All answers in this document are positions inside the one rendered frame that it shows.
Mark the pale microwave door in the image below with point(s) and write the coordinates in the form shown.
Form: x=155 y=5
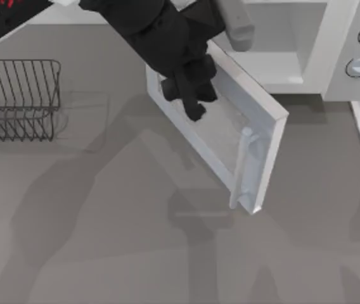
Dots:
x=256 y=133

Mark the pale grey rounded box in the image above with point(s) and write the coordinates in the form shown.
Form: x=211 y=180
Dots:
x=238 y=25

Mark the pale microwave oven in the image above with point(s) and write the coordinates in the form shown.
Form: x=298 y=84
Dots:
x=319 y=47

